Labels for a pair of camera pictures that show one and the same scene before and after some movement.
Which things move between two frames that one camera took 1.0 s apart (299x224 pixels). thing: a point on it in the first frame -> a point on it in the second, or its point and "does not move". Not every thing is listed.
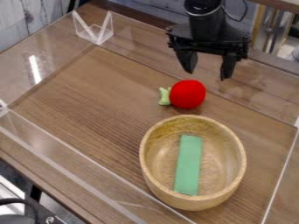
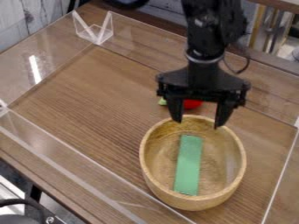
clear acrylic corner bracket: [94, 33] does not move
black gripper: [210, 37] -> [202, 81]
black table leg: [35, 193] does not move
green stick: [189, 164] does not move
